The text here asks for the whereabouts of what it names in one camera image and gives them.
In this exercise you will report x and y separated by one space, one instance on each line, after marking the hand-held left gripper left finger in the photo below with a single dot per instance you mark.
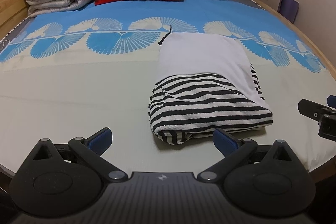
101 140

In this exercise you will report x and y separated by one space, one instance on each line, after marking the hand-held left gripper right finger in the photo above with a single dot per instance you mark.
225 141

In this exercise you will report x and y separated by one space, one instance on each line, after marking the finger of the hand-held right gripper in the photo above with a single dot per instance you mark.
312 109
332 102

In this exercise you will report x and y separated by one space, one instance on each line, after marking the black white striped hooded top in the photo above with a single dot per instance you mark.
204 98

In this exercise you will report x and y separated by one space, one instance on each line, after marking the purple folder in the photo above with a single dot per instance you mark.
289 8

